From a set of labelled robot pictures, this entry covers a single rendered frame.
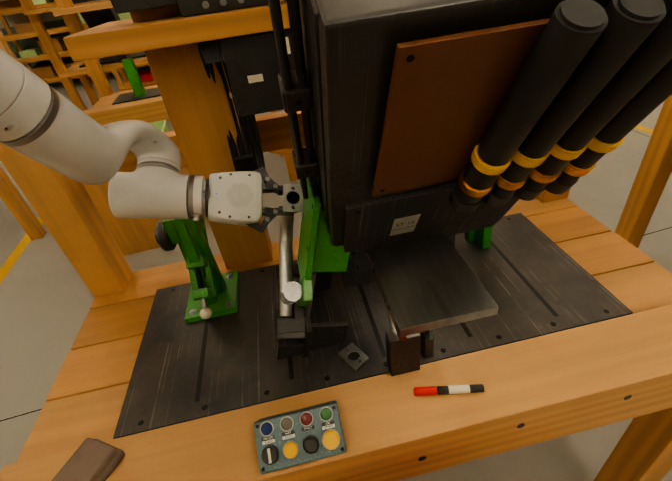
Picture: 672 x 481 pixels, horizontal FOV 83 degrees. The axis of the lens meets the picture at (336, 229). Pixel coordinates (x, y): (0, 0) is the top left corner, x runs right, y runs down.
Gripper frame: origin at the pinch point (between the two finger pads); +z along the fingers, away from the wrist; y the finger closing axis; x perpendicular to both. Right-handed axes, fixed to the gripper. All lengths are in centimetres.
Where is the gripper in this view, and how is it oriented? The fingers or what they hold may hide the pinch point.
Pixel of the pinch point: (287, 200)
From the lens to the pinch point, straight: 77.0
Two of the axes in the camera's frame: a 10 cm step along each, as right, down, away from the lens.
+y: -0.3, -9.8, 1.8
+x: -2.3, 1.8, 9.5
